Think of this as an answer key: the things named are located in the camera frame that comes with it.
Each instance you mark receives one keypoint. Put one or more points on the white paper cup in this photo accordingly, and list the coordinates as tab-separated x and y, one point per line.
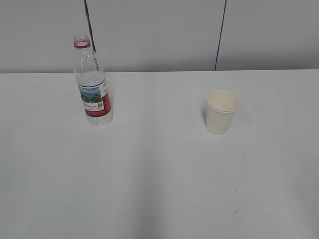
220	109

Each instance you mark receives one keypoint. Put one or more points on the clear plastic water bottle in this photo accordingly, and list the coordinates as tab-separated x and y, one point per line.
92	83

